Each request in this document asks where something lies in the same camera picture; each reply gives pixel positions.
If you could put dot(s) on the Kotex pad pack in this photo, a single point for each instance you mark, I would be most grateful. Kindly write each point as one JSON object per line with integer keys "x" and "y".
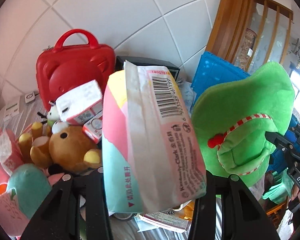
{"x": 151, "y": 157}

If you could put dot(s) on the teal plush toy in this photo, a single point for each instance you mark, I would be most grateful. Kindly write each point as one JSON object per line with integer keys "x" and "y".
{"x": 31, "y": 186}

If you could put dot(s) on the brown bear plush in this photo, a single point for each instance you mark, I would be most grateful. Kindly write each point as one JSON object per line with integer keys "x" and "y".
{"x": 70, "y": 148}

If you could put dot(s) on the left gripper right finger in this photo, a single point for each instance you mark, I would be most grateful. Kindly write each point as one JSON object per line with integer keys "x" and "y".
{"x": 203, "y": 224}

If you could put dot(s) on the small white plush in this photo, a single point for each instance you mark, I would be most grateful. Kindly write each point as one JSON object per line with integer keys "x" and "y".
{"x": 53, "y": 121}

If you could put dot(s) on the white pink tissue box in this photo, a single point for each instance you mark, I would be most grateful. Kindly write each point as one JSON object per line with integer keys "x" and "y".
{"x": 80, "y": 104}

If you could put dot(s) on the red white medicine box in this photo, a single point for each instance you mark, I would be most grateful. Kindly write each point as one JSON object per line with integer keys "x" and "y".
{"x": 93, "y": 128}

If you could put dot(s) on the white charger with cable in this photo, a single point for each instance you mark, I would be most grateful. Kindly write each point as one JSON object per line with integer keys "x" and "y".
{"x": 30, "y": 97}

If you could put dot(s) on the green plush toy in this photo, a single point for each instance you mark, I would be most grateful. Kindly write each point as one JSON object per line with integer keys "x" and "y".
{"x": 242, "y": 119}

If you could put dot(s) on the tape roll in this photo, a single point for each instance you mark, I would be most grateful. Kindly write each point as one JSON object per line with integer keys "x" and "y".
{"x": 124, "y": 216}

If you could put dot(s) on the black gift box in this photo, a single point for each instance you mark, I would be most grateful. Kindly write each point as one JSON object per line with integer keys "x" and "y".
{"x": 142, "y": 61}

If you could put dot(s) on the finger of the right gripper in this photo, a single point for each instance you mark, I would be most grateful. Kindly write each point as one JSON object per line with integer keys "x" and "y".
{"x": 279, "y": 141}

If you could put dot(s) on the right hand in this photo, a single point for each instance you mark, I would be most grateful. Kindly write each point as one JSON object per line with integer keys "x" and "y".
{"x": 294, "y": 203}

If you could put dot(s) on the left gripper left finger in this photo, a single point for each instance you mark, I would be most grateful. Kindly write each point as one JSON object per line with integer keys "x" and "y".
{"x": 91, "y": 187}

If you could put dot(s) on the red bear suitcase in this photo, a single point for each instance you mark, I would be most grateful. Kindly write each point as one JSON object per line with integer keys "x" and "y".
{"x": 62, "y": 68}

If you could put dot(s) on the blue plastic crate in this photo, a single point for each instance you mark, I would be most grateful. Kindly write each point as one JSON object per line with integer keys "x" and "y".
{"x": 215, "y": 75}

